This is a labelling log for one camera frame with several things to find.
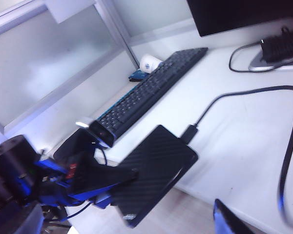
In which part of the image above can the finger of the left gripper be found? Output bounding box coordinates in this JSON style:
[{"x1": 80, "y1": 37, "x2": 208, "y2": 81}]
[
  {"x1": 94, "y1": 164, "x2": 140, "y2": 190},
  {"x1": 68, "y1": 186, "x2": 113, "y2": 210}
]

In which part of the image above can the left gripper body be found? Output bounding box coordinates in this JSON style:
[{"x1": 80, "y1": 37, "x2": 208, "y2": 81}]
[{"x1": 36, "y1": 128, "x2": 100, "y2": 208}]

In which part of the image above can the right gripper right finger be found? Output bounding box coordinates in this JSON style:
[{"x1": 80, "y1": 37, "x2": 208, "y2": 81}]
[{"x1": 213, "y1": 198, "x2": 256, "y2": 234}]

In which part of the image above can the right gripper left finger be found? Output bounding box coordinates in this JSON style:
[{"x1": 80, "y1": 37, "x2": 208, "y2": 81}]
[{"x1": 21, "y1": 203, "x2": 44, "y2": 234}]

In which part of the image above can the black portable hard drive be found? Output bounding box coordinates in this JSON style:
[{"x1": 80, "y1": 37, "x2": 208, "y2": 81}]
[{"x1": 111, "y1": 124, "x2": 199, "y2": 229}]

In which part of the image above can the black data cable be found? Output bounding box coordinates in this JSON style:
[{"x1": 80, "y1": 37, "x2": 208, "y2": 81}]
[{"x1": 181, "y1": 85, "x2": 293, "y2": 224}]

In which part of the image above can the black keyboard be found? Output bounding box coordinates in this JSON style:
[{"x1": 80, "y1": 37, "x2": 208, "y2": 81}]
[{"x1": 95, "y1": 47, "x2": 209, "y2": 142}]

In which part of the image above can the small blue box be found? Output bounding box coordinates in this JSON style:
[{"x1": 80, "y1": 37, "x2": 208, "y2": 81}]
[{"x1": 127, "y1": 69, "x2": 147, "y2": 82}]

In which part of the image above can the grey cubicle partition panel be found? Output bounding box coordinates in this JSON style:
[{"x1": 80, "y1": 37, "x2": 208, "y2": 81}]
[
  {"x1": 0, "y1": 0, "x2": 140, "y2": 134},
  {"x1": 100, "y1": 0, "x2": 201, "y2": 47}
]

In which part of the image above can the white paper cup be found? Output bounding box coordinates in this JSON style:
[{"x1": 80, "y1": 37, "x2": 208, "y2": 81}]
[{"x1": 139, "y1": 55, "x2": 163, "y2": 74}]

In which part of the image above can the silver monitor stand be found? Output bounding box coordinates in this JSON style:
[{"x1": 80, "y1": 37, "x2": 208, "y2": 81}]
[{"x1": 248, "y1": 51, "x2": 293, "y2": 72}]

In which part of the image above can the black power adapter brick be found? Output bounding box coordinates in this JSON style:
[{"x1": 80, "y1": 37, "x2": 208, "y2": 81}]
[{"x1": 260, "y1": 27, "x2": 293, "y2": 63}]

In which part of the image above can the black computer monitor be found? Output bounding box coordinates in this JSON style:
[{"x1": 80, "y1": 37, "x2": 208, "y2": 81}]
[{"x1": 187, "y1": 0, "x2": 293, "y2": 38}]

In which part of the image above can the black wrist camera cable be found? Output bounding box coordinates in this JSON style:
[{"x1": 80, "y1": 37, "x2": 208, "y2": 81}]
[{"x1": 94, "y1": 145, "x2": 108, "y2": 169}]

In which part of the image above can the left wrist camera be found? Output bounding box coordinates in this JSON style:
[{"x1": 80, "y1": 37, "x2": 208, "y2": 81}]
[{"x1": 75, "y1": 116, "x2": 117, "y2": 149}]

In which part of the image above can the black adapter cable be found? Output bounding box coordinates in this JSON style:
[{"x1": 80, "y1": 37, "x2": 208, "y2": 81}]
[{"x1": 229, "y1": 41, "x2": 279, "y2": 73}]

